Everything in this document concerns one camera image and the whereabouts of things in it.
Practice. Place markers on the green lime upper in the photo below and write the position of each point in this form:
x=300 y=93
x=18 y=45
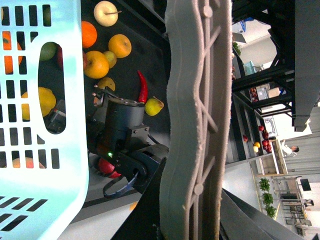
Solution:
x=48 y=51

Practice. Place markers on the red apple front right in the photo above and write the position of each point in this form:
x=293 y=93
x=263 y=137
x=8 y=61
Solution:
x=108 y=169

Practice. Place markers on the cream pear with stem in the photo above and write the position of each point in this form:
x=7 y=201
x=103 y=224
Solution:
x=106 y=13

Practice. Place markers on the golden round pear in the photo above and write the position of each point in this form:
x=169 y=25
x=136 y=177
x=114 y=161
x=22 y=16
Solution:
x=120 y=45

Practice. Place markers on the yellow green pear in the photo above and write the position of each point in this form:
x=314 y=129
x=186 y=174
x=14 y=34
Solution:
x=153 y=106

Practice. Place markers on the grey basket handle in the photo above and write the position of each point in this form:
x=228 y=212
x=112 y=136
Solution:
x=199 y=102

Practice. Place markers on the light teal shopping basket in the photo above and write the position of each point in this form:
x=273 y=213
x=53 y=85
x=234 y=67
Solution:
x=44 y=182

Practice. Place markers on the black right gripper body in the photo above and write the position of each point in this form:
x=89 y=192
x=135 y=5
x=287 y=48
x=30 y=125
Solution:
x=116 y=124

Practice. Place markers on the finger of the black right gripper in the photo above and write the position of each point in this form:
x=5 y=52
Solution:
x=56 y=120

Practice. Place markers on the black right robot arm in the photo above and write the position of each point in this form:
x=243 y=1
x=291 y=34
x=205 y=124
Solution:
x=137 y=168

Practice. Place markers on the red apple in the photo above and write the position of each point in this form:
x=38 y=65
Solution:
x=60 y=58
x=108 y=169

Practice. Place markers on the brown kiwi upper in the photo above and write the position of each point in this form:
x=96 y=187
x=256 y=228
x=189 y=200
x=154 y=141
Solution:
x=111 y=58

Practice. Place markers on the brown kiwi lower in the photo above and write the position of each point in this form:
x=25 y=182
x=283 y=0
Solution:
x=106 y=82

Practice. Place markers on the red chili pepper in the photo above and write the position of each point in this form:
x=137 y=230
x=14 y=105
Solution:
x=143 y=95

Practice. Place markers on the yellow orange apple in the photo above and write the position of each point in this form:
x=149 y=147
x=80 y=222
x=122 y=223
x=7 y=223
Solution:
x=97 y=65

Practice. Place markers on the brown kiwi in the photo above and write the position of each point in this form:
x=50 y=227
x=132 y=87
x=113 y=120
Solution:
x=111 y=58
x=106 y=82

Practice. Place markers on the small orange tangerine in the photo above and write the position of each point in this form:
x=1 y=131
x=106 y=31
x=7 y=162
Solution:
x=89 y=34

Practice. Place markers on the big round orange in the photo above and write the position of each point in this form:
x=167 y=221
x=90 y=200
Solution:
x=12 y=53

